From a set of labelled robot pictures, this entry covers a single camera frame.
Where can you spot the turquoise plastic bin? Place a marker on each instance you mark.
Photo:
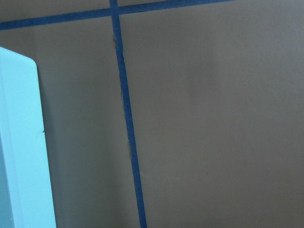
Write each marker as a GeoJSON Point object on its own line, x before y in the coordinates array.
{"type": "Point", "coordinates": [25, 188]}

